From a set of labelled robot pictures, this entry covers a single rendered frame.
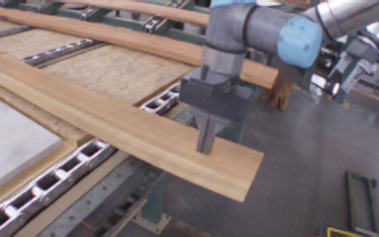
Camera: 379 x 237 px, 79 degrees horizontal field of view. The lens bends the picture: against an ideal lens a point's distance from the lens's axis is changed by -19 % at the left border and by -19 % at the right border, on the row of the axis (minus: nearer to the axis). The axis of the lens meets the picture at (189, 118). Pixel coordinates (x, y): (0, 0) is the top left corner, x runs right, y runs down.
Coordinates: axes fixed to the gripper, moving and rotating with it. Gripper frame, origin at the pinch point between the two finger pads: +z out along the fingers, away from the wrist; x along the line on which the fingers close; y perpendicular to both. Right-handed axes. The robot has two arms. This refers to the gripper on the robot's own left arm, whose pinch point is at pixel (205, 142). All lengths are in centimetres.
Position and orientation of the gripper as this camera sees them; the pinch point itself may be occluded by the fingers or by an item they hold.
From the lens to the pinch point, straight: 58.5
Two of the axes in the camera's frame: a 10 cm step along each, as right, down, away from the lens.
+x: -8.9, -3.3, 3.1
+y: 4.3, -4.0, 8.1
